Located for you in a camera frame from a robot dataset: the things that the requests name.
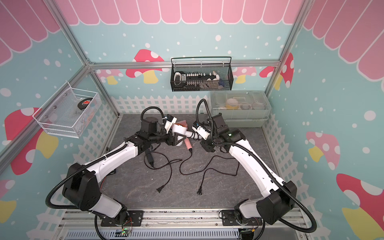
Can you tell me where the black red tape measure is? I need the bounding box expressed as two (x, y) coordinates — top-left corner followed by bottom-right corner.
(77, 98), (93, 111)

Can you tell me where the pink hair dryer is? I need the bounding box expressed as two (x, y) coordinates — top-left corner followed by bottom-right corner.
(177, 120), (193, 153)

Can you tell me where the pink dryer black cord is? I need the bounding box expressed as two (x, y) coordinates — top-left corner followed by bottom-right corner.
(179, 149), (241, 196)

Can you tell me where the black white power strip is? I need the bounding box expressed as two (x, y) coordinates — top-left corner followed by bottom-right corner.
(171, 72), (221, 89)

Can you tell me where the black wire mesh basket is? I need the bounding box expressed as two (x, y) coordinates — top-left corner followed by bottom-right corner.
(170, 57), (234, 92)

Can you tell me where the white hair dryer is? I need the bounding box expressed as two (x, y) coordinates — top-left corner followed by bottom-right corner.
(172, 123), (202, 140)

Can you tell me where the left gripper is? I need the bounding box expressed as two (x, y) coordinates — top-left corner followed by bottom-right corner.
(149, 127), (186, 146)

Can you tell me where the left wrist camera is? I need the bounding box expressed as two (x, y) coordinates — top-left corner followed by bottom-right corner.
(163, 114), (177, 133)

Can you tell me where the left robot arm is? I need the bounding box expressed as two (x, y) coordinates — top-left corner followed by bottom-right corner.
(45, 114), (187, 226)

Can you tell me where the green clear storage box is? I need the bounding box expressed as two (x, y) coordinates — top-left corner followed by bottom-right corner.
(210, 90), (272, 128)

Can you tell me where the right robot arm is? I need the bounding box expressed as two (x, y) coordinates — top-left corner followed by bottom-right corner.
(193, 113), (317, 234)

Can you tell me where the white wire mesh basket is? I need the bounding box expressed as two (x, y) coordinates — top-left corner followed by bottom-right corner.
(33, 82), (102, 139)

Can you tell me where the black hair dryer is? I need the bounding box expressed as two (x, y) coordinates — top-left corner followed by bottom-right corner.
(145, 149), (155, 169)

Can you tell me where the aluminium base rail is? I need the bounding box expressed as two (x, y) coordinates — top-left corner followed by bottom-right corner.
(53, 208), (311, 240)

